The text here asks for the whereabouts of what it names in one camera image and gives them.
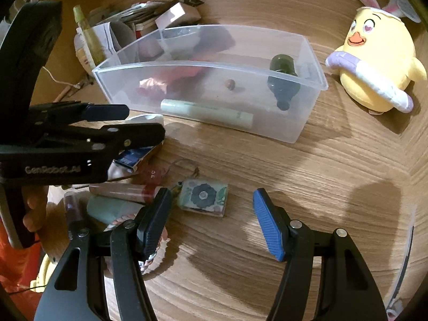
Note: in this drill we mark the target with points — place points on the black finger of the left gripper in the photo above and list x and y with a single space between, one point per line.
114 139

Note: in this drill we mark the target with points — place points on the dark green spray bottle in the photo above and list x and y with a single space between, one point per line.
283 90

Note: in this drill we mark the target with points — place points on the yellow chick plush toy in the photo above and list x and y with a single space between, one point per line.
378 59

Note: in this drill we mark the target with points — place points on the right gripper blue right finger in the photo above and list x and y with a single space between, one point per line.
347 290

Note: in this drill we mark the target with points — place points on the pink character charm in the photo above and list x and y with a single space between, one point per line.
154 176

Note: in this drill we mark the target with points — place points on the yellow green spray bottle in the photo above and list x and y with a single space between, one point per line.
90 39

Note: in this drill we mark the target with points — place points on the pale green tube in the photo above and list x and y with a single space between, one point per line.
208 113

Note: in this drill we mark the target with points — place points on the pink lip gloss tube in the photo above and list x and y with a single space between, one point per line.
125 191

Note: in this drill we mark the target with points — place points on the small black cylinder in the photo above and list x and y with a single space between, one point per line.
75 213

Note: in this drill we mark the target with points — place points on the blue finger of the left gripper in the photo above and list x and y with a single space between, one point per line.
76 111

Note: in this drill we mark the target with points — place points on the red tea packet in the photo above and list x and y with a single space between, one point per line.
168 82

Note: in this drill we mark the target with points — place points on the teal cream tube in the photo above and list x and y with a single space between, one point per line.
111 210

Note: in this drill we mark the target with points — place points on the small brown nut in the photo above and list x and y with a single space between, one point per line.
230 84

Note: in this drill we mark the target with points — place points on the stack of books and papers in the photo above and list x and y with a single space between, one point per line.
139 17

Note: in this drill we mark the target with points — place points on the clear bowl of trinkets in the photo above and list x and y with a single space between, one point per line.
177 40

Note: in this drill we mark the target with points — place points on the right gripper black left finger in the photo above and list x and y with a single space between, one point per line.
76 289

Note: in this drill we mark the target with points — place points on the clear plastic storage bin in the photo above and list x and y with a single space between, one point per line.
238 52

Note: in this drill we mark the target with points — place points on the folded white papers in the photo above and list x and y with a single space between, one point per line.
112 36

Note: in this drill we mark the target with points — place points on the person's left hand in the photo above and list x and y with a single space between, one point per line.
35 197

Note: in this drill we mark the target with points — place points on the blue white small box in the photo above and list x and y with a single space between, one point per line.
134 159

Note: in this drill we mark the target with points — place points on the small white cardboard box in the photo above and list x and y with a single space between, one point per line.
177 15

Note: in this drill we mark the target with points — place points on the floral square keychain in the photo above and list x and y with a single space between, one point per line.
205 197

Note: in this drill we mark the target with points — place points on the white tape roll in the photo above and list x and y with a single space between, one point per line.
146 119

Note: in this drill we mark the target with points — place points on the pink paw toy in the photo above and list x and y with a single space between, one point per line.
394 310

